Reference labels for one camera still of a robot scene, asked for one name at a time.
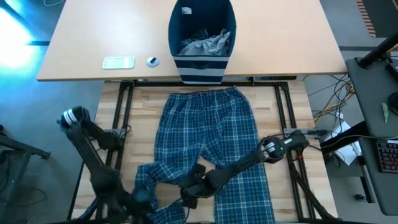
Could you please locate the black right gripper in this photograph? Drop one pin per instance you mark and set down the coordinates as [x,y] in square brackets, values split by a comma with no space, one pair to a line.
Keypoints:
[197,189]

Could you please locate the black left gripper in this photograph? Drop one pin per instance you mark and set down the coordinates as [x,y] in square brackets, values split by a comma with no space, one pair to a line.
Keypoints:
[143,203]

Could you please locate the blue plaid pajama pants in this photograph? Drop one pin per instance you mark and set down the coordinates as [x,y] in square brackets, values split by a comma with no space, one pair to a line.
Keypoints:
[211,124]

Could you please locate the grey garment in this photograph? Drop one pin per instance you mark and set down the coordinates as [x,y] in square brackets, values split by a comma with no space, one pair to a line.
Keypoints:
[211,46]

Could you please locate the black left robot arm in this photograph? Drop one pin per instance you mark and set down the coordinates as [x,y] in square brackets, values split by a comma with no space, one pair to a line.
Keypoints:
[93,161]

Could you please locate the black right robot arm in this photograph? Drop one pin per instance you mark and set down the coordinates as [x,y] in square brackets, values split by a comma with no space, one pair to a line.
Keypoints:
[242,169]

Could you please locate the navy white striped laundry bin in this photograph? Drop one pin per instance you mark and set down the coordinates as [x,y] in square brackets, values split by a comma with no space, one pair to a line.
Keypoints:
[202,70]

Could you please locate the white bin label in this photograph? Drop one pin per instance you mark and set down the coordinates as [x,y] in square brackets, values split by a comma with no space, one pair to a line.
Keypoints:
[186,10]

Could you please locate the small round tape roll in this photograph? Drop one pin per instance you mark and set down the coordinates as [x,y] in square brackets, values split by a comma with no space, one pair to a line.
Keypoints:
[152,62]

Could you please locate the silver flat phone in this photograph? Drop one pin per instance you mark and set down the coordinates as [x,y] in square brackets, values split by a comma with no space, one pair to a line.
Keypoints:
[118,63]

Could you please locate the dark grey metal stand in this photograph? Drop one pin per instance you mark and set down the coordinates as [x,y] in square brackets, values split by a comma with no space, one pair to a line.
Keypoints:
[18,146]

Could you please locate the black desk leg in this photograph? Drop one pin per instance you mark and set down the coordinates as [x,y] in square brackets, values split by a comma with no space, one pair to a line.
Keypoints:
[342,138]

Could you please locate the white box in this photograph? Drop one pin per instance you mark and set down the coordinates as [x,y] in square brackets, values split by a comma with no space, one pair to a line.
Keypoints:
[349,154]

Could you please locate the light wooden desk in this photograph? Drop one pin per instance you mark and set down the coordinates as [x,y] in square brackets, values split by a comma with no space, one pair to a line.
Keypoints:
[280,37]

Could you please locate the small black floor item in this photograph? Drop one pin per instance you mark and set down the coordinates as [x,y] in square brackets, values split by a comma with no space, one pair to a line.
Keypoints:
[359,197]

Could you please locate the grey side desk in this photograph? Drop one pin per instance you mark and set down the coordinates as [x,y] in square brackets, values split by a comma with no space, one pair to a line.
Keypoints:
[370,93]

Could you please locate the black backlit keyboard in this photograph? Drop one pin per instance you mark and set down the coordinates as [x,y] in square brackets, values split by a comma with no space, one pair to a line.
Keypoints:
[388,157]

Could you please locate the green leaf-shaped item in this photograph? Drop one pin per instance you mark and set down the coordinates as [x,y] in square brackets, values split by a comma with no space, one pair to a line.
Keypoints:
[385,112]

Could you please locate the black round object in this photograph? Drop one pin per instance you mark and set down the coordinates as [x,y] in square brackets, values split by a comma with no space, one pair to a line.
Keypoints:
[394,104]

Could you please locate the black pole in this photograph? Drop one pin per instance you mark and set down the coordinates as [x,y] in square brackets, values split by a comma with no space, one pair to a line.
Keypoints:
[376,53]

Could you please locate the black desk device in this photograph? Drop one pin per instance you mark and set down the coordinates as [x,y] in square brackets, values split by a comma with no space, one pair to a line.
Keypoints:
[393,70]

